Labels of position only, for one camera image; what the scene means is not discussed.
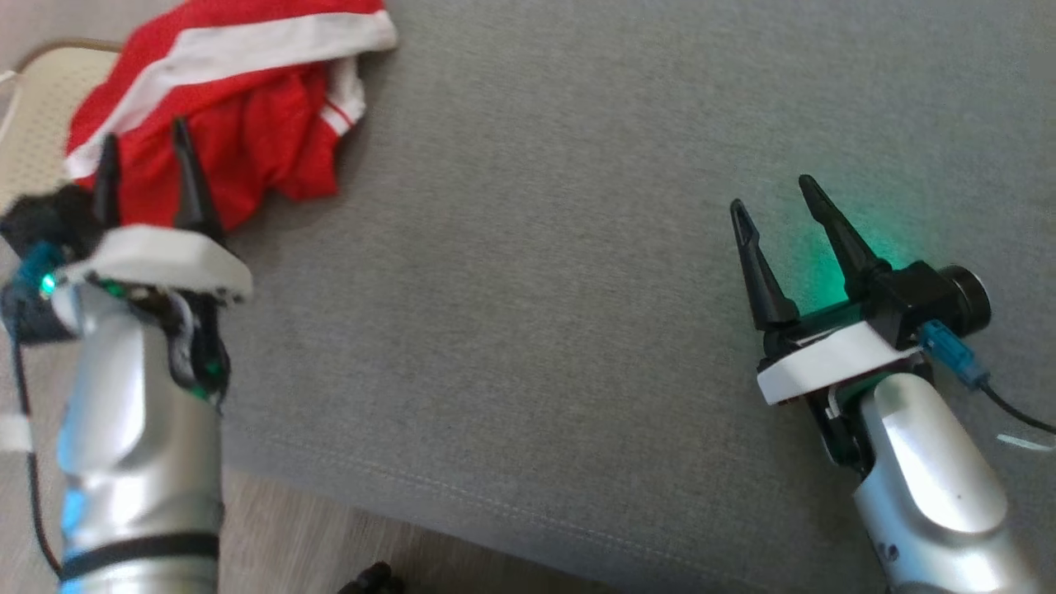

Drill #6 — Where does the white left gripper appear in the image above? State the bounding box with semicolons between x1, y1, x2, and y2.
62;117;252;403

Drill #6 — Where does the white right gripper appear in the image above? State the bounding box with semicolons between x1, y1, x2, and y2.
730;175;922;481

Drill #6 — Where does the red shorts white band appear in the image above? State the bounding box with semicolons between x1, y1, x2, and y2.
64;0;398;181

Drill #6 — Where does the grey sofa seat cushion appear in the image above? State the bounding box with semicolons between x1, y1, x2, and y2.
219;0;1056;594

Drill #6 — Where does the black cable teal plug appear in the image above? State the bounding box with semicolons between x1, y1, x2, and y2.
918;320;1056;436
7;242;67;578

